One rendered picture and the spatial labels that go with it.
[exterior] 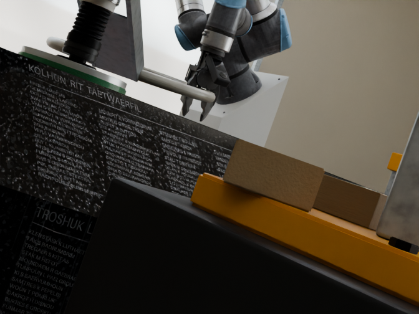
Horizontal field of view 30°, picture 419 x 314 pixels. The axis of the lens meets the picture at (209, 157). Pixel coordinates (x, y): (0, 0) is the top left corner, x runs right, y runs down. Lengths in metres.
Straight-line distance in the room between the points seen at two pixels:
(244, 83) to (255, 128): 0.17
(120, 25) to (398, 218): 0.96
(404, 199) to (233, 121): 2.04
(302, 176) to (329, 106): 7.70
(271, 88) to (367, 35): 5.87
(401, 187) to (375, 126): 8.19
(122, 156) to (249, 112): 1.67
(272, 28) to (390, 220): 2.04
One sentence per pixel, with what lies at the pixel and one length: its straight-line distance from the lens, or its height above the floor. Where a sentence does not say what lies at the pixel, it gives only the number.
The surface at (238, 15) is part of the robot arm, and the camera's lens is 2.30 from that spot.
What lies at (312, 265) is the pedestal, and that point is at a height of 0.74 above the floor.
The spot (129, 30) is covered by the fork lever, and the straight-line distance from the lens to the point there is 1.68.
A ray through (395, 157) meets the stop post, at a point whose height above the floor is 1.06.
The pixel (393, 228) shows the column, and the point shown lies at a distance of 0.88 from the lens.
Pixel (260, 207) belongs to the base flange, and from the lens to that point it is 0.83.
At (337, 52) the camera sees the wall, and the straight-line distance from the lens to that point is 8.50.
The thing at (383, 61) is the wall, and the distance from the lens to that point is 8.99.
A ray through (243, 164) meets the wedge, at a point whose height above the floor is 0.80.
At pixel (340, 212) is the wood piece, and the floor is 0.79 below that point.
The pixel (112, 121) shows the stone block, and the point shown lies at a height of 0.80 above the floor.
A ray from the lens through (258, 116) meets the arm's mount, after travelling 2.94.
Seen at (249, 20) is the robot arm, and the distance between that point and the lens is 2.42.
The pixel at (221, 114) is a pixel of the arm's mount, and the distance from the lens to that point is 2.89.
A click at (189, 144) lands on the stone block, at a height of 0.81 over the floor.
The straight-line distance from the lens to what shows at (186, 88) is 2.01.
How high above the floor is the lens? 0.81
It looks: level
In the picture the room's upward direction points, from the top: 20 degrees clockwise
